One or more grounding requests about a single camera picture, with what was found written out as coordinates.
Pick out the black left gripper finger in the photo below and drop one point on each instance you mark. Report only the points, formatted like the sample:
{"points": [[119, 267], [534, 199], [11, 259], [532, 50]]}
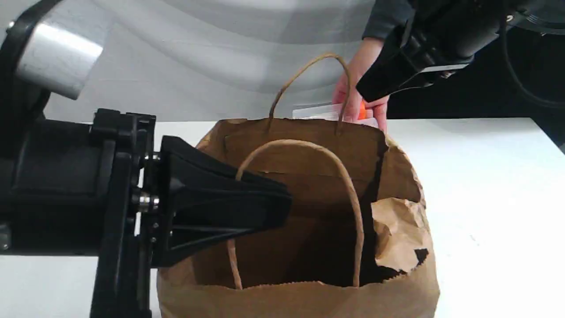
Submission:
{"points": [[201, 203]]}

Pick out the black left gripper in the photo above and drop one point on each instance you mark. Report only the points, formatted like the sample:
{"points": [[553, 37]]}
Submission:
{"points": [[70, 189]]}

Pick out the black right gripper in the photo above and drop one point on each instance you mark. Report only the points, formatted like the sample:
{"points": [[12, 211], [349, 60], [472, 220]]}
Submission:
{"points": [[444, 35]]}

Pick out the clear package with orange item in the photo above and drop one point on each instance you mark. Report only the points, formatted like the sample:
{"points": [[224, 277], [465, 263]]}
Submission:
{"points": [[330, 112]]}

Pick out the brown paper bag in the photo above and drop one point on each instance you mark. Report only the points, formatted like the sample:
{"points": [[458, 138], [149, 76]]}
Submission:
{"points": [[357, 243]]}

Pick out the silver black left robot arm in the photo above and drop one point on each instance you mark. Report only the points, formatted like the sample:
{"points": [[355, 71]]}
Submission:
{"points": [[51, 48]]}

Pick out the grey sleeved forearm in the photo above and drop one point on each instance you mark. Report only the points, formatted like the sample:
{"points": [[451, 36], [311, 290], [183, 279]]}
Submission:
{"points": [[385, 16]]}

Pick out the person's bare hand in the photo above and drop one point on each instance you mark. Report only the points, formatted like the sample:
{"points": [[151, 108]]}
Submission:
{"points": [[345, 91]]}

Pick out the grey backdrop cloth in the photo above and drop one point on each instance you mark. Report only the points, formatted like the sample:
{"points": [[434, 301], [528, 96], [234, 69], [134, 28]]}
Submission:
{"points": [[204, 60]]}

